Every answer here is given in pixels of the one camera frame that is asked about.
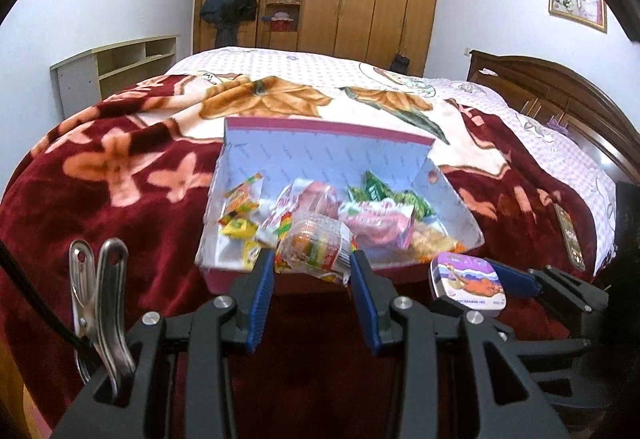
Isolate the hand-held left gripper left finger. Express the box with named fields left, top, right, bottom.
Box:
left=50, top=249, right=276, bottom=439

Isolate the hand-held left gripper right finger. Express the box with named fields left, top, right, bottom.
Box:
left=348, top=250, right=571, bottom=439

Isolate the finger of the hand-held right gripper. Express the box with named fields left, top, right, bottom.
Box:
left=429, top=296, right=601, bottom=400
left=484, top=258, right=610, bottom=317

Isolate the purple white tin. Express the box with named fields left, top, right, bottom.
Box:
left=429, top=253, right=507, bottom=318

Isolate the clear plastic snack cup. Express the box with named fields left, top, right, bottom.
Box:
left=275, top=213, right=357, bottom=287

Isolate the pink white drink pouch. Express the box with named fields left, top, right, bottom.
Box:
left=337, top=198, right=416, bottom=250
left=255, top=178, right=341, bottom=247

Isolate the orange rice cracker packet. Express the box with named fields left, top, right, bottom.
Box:
left=407, top=219, right=466, bottom=260

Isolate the colourful striped candy packet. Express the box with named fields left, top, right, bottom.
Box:
left=220, top=172, right=265, bottom=220

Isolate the green pea snack packet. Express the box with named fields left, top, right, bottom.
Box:
left=395, top=189, right=436, bottom=222

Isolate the small green snack packet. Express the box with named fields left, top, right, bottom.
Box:
left=347, top=169, right=401, bottom=205

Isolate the white cardboard box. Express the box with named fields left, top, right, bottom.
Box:
left=194, top=116, right=485, bottom=295

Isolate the dark rectangular phone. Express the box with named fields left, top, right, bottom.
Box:
left=554, top=204, right=587, bottom=272

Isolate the metal spring clip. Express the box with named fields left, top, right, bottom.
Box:
left=69, top=239, right=133, bottom=407

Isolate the red floral blanket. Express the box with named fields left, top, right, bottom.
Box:
left=0, top=73, right=601, bottom=420

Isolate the dark wooden headboard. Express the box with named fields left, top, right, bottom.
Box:
left=466, top=49, right=640, bottom=190

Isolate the low white shelf unit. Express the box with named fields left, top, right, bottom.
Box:
left=50, top=35, right=180, bottom=120

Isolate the red pot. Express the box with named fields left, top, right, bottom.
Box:
left=262, top=13, right=296, bottom=34

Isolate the black cable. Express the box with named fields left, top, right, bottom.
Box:
left=0, top=239, right=96, bottom=355

